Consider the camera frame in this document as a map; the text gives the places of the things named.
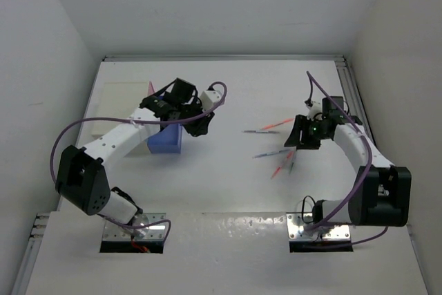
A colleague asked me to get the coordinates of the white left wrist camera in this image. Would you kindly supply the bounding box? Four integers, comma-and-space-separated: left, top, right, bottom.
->
199, 90, 222, 111

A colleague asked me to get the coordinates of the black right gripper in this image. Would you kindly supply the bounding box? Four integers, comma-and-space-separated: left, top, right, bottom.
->
285, 115, 329, 150

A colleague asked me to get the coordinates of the pink gel pen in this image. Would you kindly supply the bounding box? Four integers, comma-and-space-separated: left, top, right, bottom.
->
271, 151, 294, 179

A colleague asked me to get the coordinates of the aluminium frame rail left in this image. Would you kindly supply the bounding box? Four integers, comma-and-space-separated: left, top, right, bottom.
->
11, 213, 50, 295

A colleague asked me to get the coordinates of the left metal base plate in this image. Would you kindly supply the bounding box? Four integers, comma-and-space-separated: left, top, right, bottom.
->
102, 213, 168, 241

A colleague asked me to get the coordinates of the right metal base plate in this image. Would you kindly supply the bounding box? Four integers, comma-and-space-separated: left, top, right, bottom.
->
286, 212, 351, 242

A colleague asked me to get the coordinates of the aluminium frame rail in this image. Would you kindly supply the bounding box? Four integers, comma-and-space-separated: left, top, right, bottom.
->
335, 55, 394, 211
11, 213, 50, 295
102, 55, 345, 62

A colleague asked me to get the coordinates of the white drawer cabinet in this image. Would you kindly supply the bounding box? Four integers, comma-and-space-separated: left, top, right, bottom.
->
91, 81, 151, 155

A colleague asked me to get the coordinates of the orange gel pen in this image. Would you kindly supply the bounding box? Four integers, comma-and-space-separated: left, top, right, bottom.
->
260, 118, 294, 131

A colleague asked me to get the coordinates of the green gel pen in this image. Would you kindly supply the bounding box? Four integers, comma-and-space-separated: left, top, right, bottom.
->
289, 151, 296, 174

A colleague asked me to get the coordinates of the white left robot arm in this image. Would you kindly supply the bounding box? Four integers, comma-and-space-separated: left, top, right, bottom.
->
54, 78, 227, 229

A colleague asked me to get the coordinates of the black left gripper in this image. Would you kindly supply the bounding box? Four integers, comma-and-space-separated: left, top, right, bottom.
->
176, 97, 213, 136

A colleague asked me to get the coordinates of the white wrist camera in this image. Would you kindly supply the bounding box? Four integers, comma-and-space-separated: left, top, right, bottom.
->
306, 101, 323, 120
199, 90, 222, 111

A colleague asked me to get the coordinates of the pink drawer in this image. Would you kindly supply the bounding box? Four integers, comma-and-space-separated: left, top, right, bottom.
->
148, 82, 155, 95

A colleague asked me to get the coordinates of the aluminium frame rail right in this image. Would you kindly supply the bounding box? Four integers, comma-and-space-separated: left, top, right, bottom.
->
335, 55, 394, 211

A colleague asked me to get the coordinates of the blue transparent drawer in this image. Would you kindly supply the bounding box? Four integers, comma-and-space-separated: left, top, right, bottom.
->
146, 124, 182, 154

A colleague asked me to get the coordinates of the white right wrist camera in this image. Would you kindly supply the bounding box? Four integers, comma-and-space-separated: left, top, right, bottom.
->
306, 101, 323, 120

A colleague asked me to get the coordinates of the dark blue gel pen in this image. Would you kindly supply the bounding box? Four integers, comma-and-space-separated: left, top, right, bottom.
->
242, 130, 280, 135

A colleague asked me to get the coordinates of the aluminium frame rail back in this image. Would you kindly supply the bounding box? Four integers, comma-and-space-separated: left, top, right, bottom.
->
102, 55, 345, 62

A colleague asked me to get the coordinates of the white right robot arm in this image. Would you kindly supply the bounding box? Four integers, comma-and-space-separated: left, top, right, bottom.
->
285, 96, 412, 228

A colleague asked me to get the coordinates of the metal base plate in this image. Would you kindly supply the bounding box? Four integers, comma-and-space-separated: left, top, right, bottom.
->
286, 212, 351, 242
102, 213, 168, 241

